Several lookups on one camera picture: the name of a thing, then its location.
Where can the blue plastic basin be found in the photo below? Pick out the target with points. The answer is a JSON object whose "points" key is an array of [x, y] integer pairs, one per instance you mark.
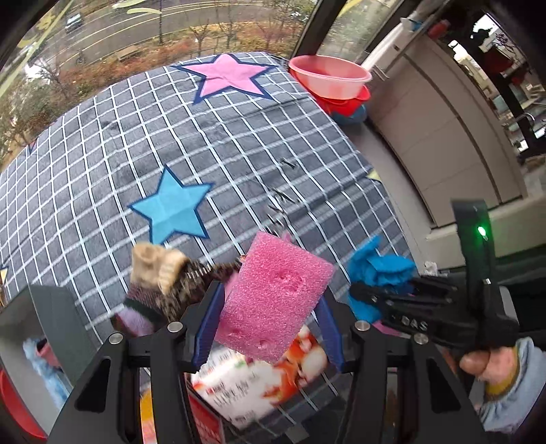
{"points": [[352, 119]]}

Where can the leopard print scrunchie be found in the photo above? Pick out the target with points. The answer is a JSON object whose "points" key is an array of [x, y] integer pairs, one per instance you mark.
{"points": [[187, 290]]}

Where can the person's right hand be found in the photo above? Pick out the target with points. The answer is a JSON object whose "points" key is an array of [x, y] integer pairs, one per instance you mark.
{"points": [[499, 367]]}

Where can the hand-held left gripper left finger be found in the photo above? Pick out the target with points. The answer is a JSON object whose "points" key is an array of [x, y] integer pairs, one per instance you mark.
{"points": [[209, 328]]}

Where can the light blue fluffy cloth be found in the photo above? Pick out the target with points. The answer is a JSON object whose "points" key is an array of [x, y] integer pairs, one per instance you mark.
{"points": [[47, 380]]}

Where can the floral tissue pack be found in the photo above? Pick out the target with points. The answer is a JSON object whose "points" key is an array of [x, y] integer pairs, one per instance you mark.
{"points": [[256, 384]]}

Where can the red plastic chair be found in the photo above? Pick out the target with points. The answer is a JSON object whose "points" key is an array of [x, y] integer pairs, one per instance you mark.
{"points": [[13, 410]]}

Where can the beige knit sock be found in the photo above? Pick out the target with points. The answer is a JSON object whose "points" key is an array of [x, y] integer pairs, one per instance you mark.
{"points": [[149, 264]]}

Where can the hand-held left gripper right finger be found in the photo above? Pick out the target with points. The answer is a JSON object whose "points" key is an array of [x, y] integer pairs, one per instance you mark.
{"points": [[332, 337]]}

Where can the red plastic basin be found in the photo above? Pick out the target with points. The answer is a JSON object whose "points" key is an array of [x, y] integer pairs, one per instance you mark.
{"points": [[345, 106]]}

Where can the red patterned box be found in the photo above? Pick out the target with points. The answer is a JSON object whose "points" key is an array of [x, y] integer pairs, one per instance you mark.
{"points": [[204, 422]]}

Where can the beige cabinet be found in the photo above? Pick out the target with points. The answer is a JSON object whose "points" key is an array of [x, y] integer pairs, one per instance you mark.
{"points": [[426, 128]]}

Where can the grey cardboard box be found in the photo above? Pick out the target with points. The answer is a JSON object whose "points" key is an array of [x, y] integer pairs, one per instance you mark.
{"points": [[55, 307]]}

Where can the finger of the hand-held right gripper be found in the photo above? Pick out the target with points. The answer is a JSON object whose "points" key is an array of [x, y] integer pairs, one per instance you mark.
{"points": [[384, 296], [435, 287]]}

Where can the pink plastic basin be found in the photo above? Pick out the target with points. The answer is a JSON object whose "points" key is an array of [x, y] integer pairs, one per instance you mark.
{"points": [[328, 81]]}

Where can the pink fuzzy sock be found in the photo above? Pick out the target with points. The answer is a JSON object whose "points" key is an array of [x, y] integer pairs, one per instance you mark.
{"points": [[47, 354]]}

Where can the dark striped knit sock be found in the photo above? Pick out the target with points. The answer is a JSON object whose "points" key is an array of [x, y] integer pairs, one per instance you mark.
{"points": [[136, 311]]}

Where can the checkered star blanket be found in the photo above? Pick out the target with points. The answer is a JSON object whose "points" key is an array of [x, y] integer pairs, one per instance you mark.
{"points": [[128, 128]]}

